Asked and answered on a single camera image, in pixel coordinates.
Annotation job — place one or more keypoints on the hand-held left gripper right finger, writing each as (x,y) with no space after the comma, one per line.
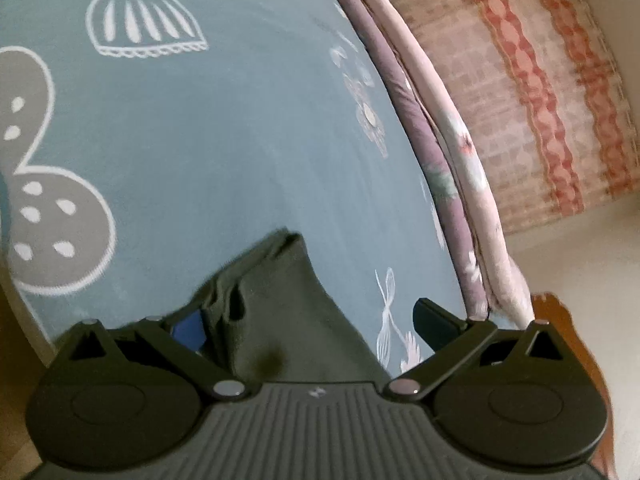
(435,322)

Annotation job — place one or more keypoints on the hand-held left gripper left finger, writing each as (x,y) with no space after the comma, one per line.
(189,327)

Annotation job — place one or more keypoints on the dark green pants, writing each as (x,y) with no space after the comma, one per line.
(290,310)

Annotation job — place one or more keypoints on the folded pink floral quilt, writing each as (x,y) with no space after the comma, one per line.
(450,160)

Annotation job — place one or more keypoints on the wooden bed headboard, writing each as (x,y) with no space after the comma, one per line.
(595,385)

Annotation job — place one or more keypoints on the bed with teal floral sheet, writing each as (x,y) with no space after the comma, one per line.
(225,135)

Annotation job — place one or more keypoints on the pink patterned curtain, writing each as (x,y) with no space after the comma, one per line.
(525,85)

